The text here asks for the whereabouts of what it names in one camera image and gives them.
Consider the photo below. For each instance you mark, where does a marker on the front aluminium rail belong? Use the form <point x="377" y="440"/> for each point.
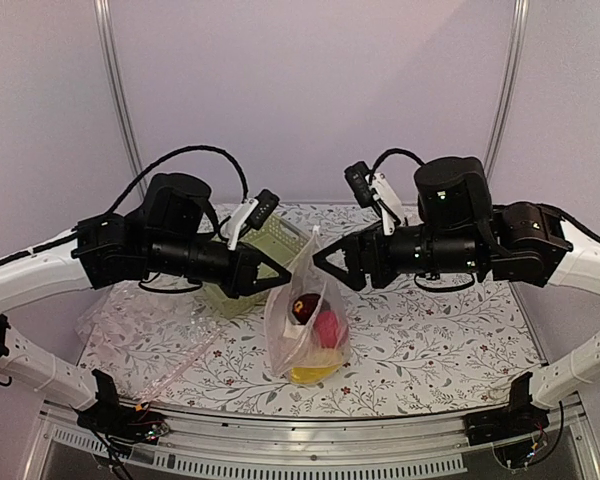
<point x="206" y="444"/>

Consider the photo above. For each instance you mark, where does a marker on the right aluminium frame post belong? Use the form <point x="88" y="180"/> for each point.
<point x="505" y="99"/>

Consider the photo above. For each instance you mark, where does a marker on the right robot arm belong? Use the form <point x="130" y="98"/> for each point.
<point x="461" y="232"/>

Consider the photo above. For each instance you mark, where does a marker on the white toy garlic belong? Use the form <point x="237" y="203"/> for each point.
<point x="295" y="334"/>

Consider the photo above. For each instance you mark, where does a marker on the left aluminium frame post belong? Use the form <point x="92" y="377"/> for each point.
<point x="113" y="71"/>

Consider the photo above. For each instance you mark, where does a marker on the aluminium frame post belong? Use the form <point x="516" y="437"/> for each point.
<point x="505" y="99"/>
<point x="113" y="71"/>

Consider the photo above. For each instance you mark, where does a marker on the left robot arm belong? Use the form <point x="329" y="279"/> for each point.
<point x="175" y="231"/>

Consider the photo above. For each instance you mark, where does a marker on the floral table mat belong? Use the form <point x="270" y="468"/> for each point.
<point x="412" y="352"/>

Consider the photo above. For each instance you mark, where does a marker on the clear zip top bag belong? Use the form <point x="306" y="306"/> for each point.
<point x="305" y="278"/>

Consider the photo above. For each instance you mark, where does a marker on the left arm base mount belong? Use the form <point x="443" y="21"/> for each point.
<point x="109" y="417"/>

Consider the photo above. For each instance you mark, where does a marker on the dark red toy fruit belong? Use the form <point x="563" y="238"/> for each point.
<point x="304" y="306"/>

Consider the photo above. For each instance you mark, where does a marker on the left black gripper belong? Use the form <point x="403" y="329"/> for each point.
<point x="241" y="279"/>

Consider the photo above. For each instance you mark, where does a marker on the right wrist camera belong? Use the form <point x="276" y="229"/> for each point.
<point x="372" y="190"/>

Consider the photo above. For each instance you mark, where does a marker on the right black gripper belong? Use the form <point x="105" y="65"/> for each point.
<point x="365" y="244"/>

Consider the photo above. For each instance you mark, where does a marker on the yellow toy mango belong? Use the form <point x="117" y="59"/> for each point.
<point x="311" y="376"/>

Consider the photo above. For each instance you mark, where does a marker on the red toy apple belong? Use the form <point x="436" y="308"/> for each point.
<point x="327" y="329"/>

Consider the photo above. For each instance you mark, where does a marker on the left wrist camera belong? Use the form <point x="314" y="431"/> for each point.
<point x="249" y="215"/>

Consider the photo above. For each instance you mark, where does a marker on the green perforated plastic basket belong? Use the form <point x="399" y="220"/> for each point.
<point x="280" y="240"/>

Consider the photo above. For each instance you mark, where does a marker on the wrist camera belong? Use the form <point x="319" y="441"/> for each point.
<point x="249" y="215"/>
<point x="372" y="190"/>

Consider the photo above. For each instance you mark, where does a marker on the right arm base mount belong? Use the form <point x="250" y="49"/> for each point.
<point x="518" y="417"/>

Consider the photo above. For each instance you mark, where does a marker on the left clear dotted bag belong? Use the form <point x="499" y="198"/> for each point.
<point x="144" y="341"/>

